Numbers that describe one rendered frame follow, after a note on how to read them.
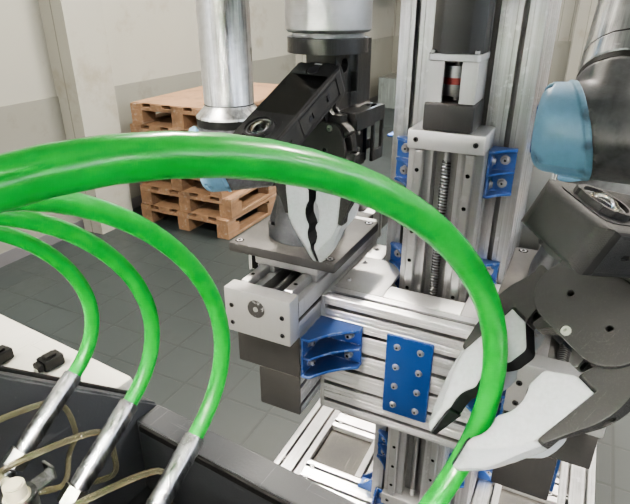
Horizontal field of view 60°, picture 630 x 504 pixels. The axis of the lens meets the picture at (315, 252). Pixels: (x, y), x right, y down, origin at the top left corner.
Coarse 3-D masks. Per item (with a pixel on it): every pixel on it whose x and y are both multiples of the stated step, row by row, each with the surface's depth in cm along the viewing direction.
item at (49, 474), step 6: (42, 462) 44; (48, 468) 44; (54, 468) 43; (42, 474) 44; (48, 474) 44; (54, 474) 44; (36, 480) 43; (42, 480) 43; (48, 480) 43; (36, 486) 43; (42, 486) 43
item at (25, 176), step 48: (48, 144) 14; (96, 144) 14; (144, 144) 15; (192, 144) 16; (240, 144) 17; (288, 144) 18; (0, 192) 13; (48, 192) 14; (336, 192) 20; (384, 192) 21; (432, 240) 24; (480, 288) 27; (480, 384) 33; (480, 432) 33
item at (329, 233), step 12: (324, 204) 51; (336, 204) 50; (324, 216) 52; (336, 216) 51; (348, 216) 55; (324, 228) 52; (336, 228) 52; (324, 240) 53; (336, 240) 53; (324, 252) 54
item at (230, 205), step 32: (160, 96) 377; (192, 96) 377; (256, 96) 377; (160, 128) 355; (160, 192) 374; (192, 192) 363; (224, 192) 353; (256, 192) 406; (192, 224) 376; (224, 224) 358
